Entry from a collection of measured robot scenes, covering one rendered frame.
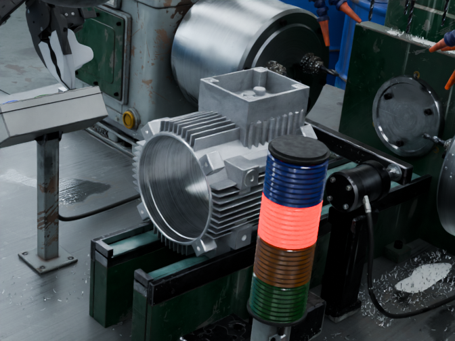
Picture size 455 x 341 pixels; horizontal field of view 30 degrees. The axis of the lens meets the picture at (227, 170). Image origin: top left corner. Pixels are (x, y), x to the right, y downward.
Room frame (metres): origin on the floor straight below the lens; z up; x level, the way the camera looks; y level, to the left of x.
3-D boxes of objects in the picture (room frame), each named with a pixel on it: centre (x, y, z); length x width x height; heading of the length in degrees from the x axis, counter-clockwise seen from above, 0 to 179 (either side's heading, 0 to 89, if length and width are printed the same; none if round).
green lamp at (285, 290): (0.75, -0.07, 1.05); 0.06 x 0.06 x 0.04
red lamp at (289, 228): (0.75, -0.07, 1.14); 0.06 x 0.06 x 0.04
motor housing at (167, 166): (1.11, 0.00, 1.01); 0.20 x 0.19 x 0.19; 135
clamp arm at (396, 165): (1.25, -0.18, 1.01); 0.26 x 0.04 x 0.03; 45
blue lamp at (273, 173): (0.75, -0.07, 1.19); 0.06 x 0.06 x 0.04
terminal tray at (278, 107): (1.13, -0.03, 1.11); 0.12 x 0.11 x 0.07; 135
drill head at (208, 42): (1.60, 0.01, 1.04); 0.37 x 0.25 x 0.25; 45
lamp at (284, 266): (0.75, -0.07, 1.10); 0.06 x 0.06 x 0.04
